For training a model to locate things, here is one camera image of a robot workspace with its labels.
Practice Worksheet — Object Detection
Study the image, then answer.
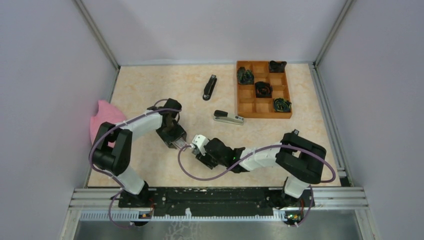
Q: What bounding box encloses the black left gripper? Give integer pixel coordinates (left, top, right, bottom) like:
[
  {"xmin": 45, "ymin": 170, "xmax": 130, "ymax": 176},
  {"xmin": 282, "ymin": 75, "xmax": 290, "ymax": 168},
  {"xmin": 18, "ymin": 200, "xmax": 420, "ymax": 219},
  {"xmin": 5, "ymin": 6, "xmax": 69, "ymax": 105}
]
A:
[{"xmin": 155, "ymin": 119, "xmax": 187, "ymax": 149}]

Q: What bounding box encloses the grey silver stapler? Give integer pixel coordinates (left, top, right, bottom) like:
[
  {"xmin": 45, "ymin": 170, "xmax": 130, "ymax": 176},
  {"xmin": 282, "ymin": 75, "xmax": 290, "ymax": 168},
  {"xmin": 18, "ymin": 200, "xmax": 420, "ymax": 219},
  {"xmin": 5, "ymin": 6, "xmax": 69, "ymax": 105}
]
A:
[{"xmin": 213, "ymin": 110, "xmax": 244, "ymax": 126}]

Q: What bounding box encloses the black stapler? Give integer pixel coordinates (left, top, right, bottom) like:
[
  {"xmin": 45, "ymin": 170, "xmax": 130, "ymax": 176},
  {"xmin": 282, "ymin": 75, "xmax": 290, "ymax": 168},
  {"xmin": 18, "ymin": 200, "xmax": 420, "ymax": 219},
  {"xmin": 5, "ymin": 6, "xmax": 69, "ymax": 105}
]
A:
[{"xmin": 202, "ymin": 74, "xmax": 218, "ymax": 101}]

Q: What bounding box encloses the staple box tray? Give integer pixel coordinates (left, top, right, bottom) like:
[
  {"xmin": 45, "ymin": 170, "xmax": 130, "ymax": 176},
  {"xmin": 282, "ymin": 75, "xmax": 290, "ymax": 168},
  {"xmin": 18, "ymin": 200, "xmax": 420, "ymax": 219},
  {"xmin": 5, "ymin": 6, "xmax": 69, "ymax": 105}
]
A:
[{"xmin": 172, "ymin": 138, "xmax": 191, "ymax": 149}]

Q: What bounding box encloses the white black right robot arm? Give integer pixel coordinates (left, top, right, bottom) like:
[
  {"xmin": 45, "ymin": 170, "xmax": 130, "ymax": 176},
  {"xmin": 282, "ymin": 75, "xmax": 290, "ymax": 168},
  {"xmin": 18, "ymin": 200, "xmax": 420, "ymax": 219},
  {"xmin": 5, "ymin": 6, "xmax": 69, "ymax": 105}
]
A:
[{"xmin": 191, "ymin": 130, "xmax": 327, "ymax": 206}]

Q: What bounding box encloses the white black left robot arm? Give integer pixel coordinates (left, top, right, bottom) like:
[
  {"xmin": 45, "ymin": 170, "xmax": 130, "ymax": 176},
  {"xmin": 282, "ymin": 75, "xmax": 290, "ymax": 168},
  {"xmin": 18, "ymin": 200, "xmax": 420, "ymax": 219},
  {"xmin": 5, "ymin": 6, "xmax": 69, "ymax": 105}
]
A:
[{"xmin": 89, "ymin": 98, "xmax": 187, "ymax": 207}]

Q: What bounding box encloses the wooden compartment tray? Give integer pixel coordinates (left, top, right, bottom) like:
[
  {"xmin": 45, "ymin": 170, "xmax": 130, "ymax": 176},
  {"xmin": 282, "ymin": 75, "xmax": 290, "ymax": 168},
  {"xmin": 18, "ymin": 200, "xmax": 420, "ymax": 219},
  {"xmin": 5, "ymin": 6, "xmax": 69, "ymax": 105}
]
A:
[{"xmin": 235, "ymin": 60, "xmax": 293, "ymax": 119}]

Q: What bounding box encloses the pink cloth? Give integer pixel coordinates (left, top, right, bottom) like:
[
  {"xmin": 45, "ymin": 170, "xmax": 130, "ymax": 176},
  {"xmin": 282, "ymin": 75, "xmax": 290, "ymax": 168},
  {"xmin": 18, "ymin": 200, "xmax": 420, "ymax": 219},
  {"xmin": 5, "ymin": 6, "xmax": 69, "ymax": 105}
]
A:
[{"xmin": 89, "ymin": 99, "xmax": 127, "ymax": 144}]

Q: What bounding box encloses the blue green rolled sock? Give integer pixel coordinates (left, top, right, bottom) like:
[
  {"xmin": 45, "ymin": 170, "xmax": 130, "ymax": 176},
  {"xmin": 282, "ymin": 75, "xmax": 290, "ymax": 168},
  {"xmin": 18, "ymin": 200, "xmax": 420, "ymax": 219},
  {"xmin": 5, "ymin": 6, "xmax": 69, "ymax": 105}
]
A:
[{"xmin": 273, "ymin": 98, "xmax": 292, "ymax": 113}]

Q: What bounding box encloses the green camouflage rolled sock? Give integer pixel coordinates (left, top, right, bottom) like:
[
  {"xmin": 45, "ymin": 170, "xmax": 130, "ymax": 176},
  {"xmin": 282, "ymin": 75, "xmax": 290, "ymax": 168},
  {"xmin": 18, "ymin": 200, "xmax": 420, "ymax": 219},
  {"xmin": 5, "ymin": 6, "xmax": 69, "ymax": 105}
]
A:
[{"xmin": 236, "ymin": 67, "xmax": 254, "ymax": 85}]

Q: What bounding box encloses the dark rolled sock back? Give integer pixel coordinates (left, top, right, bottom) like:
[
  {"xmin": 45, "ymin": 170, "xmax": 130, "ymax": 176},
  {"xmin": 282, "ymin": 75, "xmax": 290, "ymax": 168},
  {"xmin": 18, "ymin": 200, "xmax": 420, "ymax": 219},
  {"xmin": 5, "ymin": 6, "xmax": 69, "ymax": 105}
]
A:
[{"xmin": 268, "ymin": 60, "xmax": 288, "ymax": 73}]

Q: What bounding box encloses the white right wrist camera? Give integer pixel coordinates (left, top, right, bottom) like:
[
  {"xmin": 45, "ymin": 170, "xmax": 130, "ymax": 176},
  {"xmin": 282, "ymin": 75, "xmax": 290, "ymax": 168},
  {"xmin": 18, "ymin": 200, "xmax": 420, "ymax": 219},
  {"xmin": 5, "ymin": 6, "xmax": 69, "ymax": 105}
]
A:
[{"xmin": 191, "ymin": 134, "xmax": 210, "ymax": 156}]

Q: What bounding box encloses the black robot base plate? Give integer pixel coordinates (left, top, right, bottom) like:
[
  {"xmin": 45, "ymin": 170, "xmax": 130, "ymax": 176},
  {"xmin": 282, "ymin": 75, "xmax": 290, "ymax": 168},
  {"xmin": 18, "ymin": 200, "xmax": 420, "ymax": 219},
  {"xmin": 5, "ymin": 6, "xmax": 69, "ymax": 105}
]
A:
[{"xmin": 117, "ymin": 187, "xmax": 315, "ymax": 227}]

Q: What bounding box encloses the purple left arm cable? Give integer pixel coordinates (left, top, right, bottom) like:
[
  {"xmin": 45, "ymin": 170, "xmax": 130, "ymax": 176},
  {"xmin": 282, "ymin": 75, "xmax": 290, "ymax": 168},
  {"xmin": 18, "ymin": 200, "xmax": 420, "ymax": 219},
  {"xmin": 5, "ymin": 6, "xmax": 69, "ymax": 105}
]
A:
[{"xmin": 89, "ymin": 98, "xmax": 182, "ymax": 230}]

